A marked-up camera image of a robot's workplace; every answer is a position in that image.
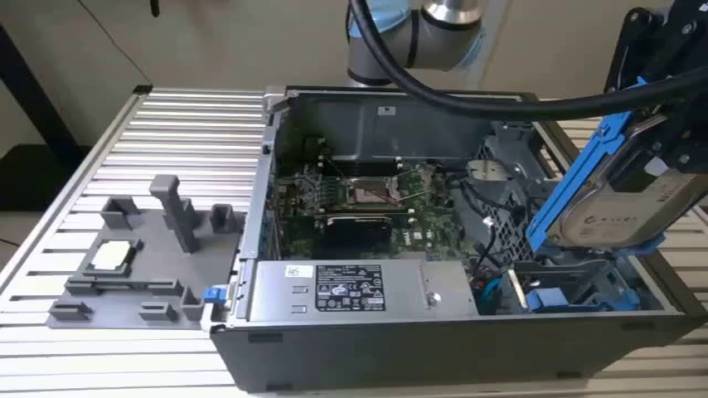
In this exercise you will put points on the open black PC case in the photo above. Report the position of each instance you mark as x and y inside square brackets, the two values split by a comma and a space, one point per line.
[387, 356]

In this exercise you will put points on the black graphics card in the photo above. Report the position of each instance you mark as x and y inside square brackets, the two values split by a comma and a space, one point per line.
[357, 236]

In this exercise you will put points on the blue case latch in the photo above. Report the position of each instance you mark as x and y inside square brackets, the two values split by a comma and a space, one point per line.
[215, 295]

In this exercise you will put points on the silver power supply unit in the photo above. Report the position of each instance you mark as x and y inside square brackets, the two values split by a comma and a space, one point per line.
[277, 290]

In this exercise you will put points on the hard disk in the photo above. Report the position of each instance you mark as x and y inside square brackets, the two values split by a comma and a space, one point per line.
[598, 215]

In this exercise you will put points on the CPU socket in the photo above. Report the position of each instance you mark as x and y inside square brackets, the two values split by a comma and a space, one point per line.
[369, 192]

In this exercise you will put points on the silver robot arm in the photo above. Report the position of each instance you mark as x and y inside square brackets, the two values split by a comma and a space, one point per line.
[382, 54]

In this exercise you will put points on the green motherboard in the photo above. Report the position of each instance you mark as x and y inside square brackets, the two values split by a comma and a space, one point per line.
[437, 232]

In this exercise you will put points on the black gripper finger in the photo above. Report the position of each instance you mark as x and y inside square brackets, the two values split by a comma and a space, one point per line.
[622, 62]
[689, 141]

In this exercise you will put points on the black table corner cap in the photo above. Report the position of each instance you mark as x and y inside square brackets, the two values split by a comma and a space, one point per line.
[143, 89]

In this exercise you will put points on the grey parts rack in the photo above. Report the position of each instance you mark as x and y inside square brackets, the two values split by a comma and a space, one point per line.
[161, 257]

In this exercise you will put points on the silver CPU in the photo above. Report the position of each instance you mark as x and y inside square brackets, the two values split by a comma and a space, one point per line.
[114, 255]

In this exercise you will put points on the blue disk carrier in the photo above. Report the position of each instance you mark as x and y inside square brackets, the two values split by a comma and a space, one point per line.
[545, 300]

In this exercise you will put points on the perforated metal drive cage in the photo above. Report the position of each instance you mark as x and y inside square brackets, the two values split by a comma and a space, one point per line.
[509, 232]

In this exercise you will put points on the black hanging object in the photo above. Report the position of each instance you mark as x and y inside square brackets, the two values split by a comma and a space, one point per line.
[155, 8]

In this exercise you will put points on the black stand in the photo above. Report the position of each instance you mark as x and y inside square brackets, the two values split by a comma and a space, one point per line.
[34, 178]

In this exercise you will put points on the silver metal bracket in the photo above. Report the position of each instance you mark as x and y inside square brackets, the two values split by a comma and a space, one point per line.
[487, 170]

